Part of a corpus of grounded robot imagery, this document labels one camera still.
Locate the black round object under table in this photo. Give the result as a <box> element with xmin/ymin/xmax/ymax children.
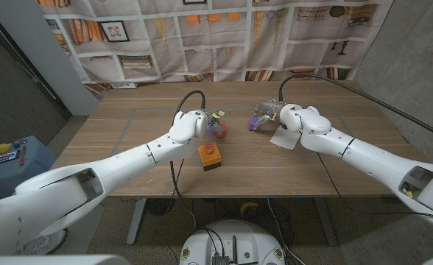
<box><xmin>145</xmin><ymin>197</ymin><xmax>176</xmax><ymax>217</ymax></box>

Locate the yellow object under table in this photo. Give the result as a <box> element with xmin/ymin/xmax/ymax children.
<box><xmin>239</xmin><ymin>200</ymin><xmax>261</xmax><ymax>217</ymax></box>

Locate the thick black cable right arm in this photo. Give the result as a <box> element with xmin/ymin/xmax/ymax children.
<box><xmin>278</xmin><ymin>74</ymin><xmax>433</xmax><ymax>145</ymax></box>

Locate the thin black cable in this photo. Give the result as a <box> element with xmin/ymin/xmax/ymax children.
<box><xmin>315</xmin><ymin>151</ymin><xmax>433</xmax><ymax>222</ymax></box>

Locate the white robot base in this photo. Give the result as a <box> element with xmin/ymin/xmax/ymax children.
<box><xmin>178</xmin><ymin>219</ymin><xmax>287</xmax><ymax>265</ymax></box>

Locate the blue-grey stool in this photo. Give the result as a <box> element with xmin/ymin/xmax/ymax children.
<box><xmin>0</xmin><ymin>135</ymin><xmax>58</xmax><ymax>196</ymax></box>

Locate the grey shoe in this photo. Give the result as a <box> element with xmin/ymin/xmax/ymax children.
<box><xmin>13</xmin><ymin>227</ymin><xmax>69</xmax><ymax>256</ymax></box>

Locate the orange emergency stop button box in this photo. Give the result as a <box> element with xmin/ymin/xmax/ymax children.
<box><xmin>197</xmin><ymin>141</ymin><xmax>222</xmax><ymax>172</ymax></box>

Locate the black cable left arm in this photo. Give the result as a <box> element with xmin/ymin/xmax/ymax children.
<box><xmin>169</xmin><ymin>90</ymin><xmax>207</xmax><ymax>229</ymax></box>

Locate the white power strip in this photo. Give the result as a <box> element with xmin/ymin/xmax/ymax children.
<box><xmin>110</xmin><ymin>81</ymin><xmax>139</xmax><ymax>90</ymax></box>

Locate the white paper sheet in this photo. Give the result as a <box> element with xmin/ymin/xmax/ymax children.
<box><xmin>270</xmin><ymin>127</ymin><xmax>302</xmax><ymax>151</ymax></box>

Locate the grey table leg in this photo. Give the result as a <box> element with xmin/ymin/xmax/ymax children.
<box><xmin>314</xmin><ymin>197</ymin><xmax>339</xmax><ymax>247</ymax></box>
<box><xmin>126</xmin><ymin>197</ymin><xmax>147</xmax><ymax>247</ymax></box>

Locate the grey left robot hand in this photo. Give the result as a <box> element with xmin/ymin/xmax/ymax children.
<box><xmin>205</xmin><ymin>108</ymin><xmax>228</xmax><ymax>139</ymax></box>

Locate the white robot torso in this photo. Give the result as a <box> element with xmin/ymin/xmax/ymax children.
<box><xmin>0</xmin><ymin>253</ymin><xmax>433</xmax><ymax>265</ymax></box>

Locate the printed bookshelf backdrop cloth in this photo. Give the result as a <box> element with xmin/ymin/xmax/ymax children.
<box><xmin>35</xmin><ymin>0</ymin><xmax>394</xmax><ymax>96</ymax></box>

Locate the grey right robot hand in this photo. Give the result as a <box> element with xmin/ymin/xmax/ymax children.
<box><xmin>253</xmin><ymin>101</ymin><xmax>287</xmax><ymax>130</ymax></box>

